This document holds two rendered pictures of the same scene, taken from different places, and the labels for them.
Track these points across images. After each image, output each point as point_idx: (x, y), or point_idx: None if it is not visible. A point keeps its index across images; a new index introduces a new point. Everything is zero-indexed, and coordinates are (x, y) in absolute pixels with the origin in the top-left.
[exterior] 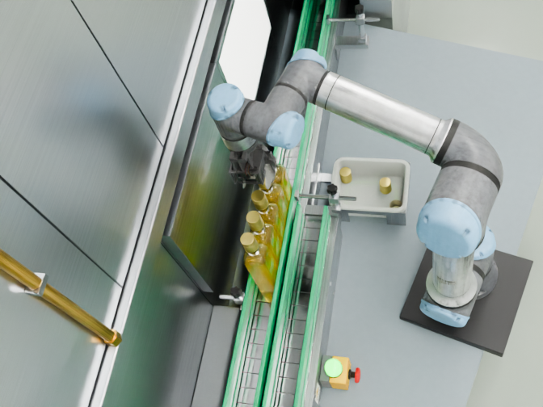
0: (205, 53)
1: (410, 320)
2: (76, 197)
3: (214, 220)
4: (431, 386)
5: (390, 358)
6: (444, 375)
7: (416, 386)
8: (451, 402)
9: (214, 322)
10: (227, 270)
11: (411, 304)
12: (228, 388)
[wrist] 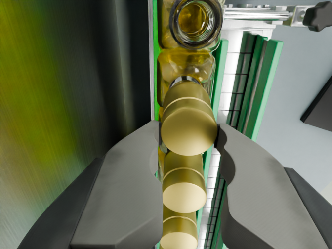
0: None
1: (312, 125)
2: None
3: (76, 167)
4: (311, 167)
5: (282, 150)
6: (325, 160)
7: (299, 168)
8: (323, 176)
9: None
10: (116, 102)
11: (320, 110)
12: (158, 247)
